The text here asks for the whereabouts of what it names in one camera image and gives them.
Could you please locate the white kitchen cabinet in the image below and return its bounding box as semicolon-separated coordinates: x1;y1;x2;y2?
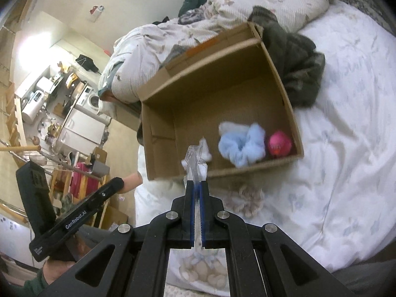
55;109;106;156

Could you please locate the light blue fluffy scrunchie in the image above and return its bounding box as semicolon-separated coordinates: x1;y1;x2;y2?
218;123;266;168

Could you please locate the beige lace-trimmed scrunchie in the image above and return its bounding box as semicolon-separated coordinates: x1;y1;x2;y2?
224;183;264;219

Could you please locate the white washing machine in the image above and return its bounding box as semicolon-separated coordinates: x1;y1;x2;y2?
74;85;99;115

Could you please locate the person's left hand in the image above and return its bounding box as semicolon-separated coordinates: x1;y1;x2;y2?
42;235;91;285

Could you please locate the white knotted cloth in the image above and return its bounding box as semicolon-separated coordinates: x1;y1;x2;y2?
181;137;212;170

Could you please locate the brown cardboard box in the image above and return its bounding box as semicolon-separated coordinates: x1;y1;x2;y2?
138;22;304;180

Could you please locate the white waffle duvet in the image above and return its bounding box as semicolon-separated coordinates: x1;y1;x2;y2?
98;0;334;103

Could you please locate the white fluffy ball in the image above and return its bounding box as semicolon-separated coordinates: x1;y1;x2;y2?
218;121;250;136

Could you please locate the dark camouflage garment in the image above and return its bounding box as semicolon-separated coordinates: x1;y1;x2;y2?
248;5;325;107

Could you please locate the clear plastic-wrapped hair accessory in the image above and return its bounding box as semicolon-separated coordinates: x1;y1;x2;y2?
182;146;207;248

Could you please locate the black-white patterned blanket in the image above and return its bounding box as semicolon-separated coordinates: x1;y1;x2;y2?
340;0;395;36

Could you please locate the pink rubber toy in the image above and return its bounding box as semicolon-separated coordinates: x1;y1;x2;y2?
267;130;293;158

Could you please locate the white floral bed sheet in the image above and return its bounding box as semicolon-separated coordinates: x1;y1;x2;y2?
135;1;395;275

